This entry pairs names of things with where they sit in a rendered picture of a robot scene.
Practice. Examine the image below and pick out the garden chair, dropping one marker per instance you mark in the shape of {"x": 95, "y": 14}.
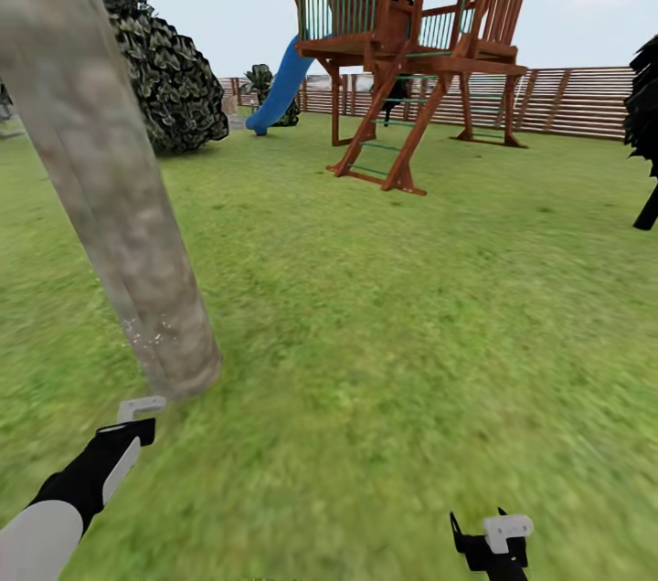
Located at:
{"x": 229, "y": 105}

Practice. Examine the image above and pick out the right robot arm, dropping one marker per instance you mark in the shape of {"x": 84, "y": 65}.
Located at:
{"x": 501, "y": 552}

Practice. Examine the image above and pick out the bush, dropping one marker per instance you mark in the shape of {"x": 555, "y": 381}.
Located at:
{"x": 178, "y": 96}
{"x": 260, "y": 80}
{"x": 290, "y": 117}

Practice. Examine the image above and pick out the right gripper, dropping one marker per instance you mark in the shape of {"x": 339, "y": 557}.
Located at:
{"x": 481, "y": 557}

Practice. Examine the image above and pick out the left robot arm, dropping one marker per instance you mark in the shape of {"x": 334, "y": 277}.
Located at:
{"x": 38, "y": 543}

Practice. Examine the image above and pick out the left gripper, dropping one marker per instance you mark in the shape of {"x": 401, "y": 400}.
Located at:
{"x": 144, "y": 428}

